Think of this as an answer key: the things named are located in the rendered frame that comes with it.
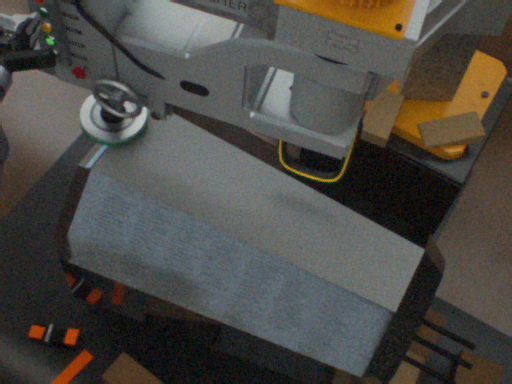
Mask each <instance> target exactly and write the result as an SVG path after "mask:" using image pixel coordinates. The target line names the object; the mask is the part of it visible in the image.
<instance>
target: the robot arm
mask: <svg viewBox="0 0 512 384"><path fill-rule="evenodd" d="M12 21H13V22H15V23H16V26H15V27H14V30H15V32H14V31H11V30H10V29H6V28H3V26H0V105H1V103H2V100H3V99H4V97H5V95H7V91H8V90H9V89H10V88H11V86H12V84H13V78H12V77H13V72H22V71H29V70H35V69H42V68H49V67H56V64H57V62H56V57H55V54H54V51H53V49H52V48H45V49H37V50H34V49H35V44H36V42H37V39H38V35H39V33H40V25H41V15H40V12H34V13H33V14H31V15H19V14H16V15H13V16H12ZM9 152H10V148H9V142H8V139H7V136H6V135H5V133H4V131H3V128H2V124H1V122H0V196H1V194H2V193H1V185H2V169H3V166H4V162H5V161H7V159H8V156H9Z"/></svg>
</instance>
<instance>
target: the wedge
mask: <svg viewBox="0 0 512 384"><path fill-rule="evenodd" d="M417 127H418V129H419V132H420V134H421V139H422V142H423V145H424V147H425V148H426V149H427V148H435V147H443V146H451V145H466V144H474V143H481V142H482V140H483V137H484V136H485V132H484V130H483V126H482V123H481V121H480V119H479V117H478V115H477V111H472V112H467V113H463V114H460V115H455V116H451V117H443V118H439V119H436V120H432V121H428V122H424V123H418V124H417Z"/></svg>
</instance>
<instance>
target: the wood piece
mask: <svg viewBox="0 0 512 384"><path fill-rule="evenodd" d="M404 99H405V96H404V95H399V94H397V93H394V92H392V91H390V90H383V91H382V93H381V94H380V95H377V97H376V98H375V99H374V100H372V101H371V103H370V105H369V107H368V109H367V111H366V115H365V117H364V118H363V121H362V123H363V128H362V132H361V134H360V139H363V140H366V141H368V142H370V143H372V144H375V145H379V146H381V147H383V148H384V147H385V145H386V143H387V141H388V137H389V134H390V133H391V131H392V128H393V124H394V123H395V120H396V118H397V116H398V114H399V110H400V107H401V106H402V103H403V101H404Z"/></svg>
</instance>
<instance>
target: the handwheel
mask: <svg viewBox="0 0 512 384"><path fill-rule="evenodd" d="M102 85H108V86H113V87H115V88H117V89H119V90H113V91H112V92H111V91H109V90H107V89H106V88H104V87H103V86H102ZM98 90H100V91H101V92H102V93H103V94H105V95H108V102H109V104H110V105H112V106H110V105H108V103H107V102H105V101H103V100H102V97H101V96H100V95H99V93H98ZM91 93H92V95H93V97H94V99H95V101H97V103H98V104H99V105H100V106H102V108H103V109H105V110H106V111H107V112H110V113H112V114H114V115H115V116H117V117H123V118H135V117H139V116H140V115H141V112H142V110H143V106H142V102H141V99H140V97H139V96H138V95H137V94H136V92H135V91H134V90H131V89H130V85H129V84H128V83H126V82H122V83H120V82H119V81H116V80H113V79H98V80H97V81H96V82H95V83H94V84H92V87H91ZM125 93H126V94H127V95H124V94H125ZM125 101H134V102H135V103H136V111H134V112H123V110H122V106H124V104H125ZM113 106H114V107H116V109H115V108H113Z"/></svg>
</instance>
